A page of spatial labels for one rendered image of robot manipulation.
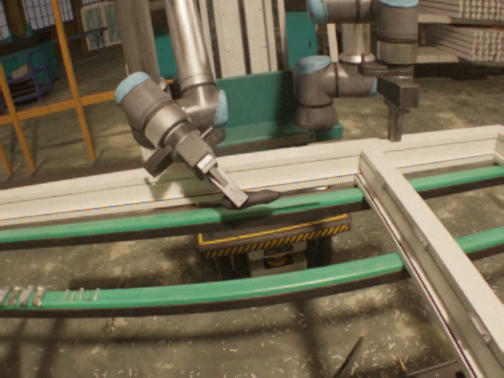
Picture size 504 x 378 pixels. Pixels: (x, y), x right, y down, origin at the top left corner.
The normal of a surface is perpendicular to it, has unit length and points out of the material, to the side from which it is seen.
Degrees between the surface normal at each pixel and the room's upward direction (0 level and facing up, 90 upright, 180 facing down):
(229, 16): 90
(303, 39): 90
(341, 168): 90
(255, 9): 90
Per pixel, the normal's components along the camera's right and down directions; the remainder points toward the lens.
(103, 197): 0.09, 0.49
